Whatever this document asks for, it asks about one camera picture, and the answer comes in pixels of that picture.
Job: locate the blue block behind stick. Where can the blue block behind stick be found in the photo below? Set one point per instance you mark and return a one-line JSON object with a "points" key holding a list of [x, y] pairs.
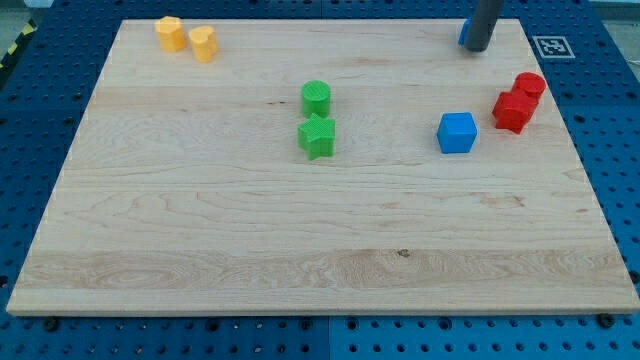
{"points": [[463, 32]]}

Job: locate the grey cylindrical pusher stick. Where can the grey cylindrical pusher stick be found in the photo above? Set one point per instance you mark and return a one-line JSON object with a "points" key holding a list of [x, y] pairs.
{"points": [[481, 26]]}

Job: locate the green cylinder block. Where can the green cylinder block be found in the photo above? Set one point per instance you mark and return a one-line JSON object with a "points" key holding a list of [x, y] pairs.
{"points": [[316, 98]]}

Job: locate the red cylinder block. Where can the red cylinder block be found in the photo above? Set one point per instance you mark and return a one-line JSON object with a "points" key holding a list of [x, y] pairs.
{"points": [[532, 84]]}

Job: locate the blue cube block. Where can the blue cube block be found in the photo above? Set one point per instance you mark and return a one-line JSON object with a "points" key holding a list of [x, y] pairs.
{"points": [[456, 132]]}

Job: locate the yellow heart block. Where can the yellow heart block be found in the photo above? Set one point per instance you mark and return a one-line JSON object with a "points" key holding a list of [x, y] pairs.
{"points": [[203, 43]]}

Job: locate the light wooden board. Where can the light wooden board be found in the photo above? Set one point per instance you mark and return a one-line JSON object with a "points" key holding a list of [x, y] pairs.
{"points": [[185, 192]]}

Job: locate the yellow pentagon block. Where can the yellow pentagon block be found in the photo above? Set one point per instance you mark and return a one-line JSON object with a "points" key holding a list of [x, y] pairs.
{"points": [[170, 33]]}

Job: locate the green star block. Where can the green star block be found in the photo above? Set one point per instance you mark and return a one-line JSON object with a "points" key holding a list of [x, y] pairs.
{"points": [[316, 136]]}

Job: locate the white fiducial marker tag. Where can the white fiducial marker tag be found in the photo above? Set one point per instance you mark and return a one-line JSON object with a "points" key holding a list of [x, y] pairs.
{"points": [[553, 47]]}

